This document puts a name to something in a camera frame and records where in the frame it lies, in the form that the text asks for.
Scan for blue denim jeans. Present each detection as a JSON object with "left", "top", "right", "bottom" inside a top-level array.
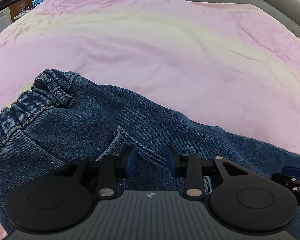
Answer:
[{"left": 0, "top": 70, "right": 300, "bottom": 233}]

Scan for pink floral bed duvet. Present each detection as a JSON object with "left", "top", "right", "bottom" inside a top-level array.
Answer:
[{"left": 0, "top": 0, "right": 300, "bottom": 239}]

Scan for white small cabinet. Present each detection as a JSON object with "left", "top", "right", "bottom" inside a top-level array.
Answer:
[{"left": 0, "top": 7, "right": 12, "bottom": 32}]

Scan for brown wooden nightstand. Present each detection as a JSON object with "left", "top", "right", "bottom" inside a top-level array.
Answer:
[{"left": 9, "top": 0, "right": 32, "bottom": 22}]

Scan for blue tissue box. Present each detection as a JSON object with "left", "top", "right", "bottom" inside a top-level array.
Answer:
[{"left": 32, "top": 0, "right": 46, "bottom": 7}]

